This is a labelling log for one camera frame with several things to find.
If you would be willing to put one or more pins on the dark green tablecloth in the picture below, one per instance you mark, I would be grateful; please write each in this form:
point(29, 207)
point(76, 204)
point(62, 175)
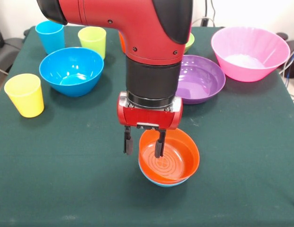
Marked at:
point(66, 153)

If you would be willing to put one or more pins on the lime green plastic cup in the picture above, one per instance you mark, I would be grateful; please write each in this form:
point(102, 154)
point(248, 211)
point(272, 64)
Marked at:
point(92, 40)

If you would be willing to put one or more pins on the large blue plastic bowl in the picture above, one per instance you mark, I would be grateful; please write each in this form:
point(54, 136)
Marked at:
point(71, 71)

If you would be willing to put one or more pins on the black chair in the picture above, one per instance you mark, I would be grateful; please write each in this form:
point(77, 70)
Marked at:
point(7, 52)

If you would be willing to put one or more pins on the yellow plastic cup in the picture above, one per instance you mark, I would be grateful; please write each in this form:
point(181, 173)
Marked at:
point(26, 99)

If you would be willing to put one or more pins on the purple plastic bowl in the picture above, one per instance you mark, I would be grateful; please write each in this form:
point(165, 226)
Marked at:
point(201, 80)

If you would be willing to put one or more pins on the large pink plastic bowl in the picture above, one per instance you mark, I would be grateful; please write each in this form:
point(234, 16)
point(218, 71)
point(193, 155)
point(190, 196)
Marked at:
point(251, 52)

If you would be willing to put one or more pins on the orange plastic cup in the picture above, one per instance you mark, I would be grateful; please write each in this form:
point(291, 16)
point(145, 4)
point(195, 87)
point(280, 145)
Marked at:
point(122, 43)

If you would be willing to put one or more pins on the small green plastic bowl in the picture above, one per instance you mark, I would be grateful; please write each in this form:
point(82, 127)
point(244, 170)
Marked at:
point(189, 43)

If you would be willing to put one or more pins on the small blue plastic bowl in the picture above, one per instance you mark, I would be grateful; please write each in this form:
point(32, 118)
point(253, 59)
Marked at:
point(165, 184)

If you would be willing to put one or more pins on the orange plastic bowl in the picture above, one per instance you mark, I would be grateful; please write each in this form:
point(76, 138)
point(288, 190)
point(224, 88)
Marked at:
point(184, 153)

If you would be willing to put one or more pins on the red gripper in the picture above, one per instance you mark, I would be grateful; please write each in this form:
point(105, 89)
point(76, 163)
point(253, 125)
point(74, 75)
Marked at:
point(149, 118)

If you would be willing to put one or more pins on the black power plug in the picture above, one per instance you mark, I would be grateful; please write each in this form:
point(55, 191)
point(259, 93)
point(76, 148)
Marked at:
point(204, 21)

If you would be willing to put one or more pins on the blue plastic cup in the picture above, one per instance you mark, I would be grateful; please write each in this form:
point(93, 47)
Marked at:
point(52, 37)

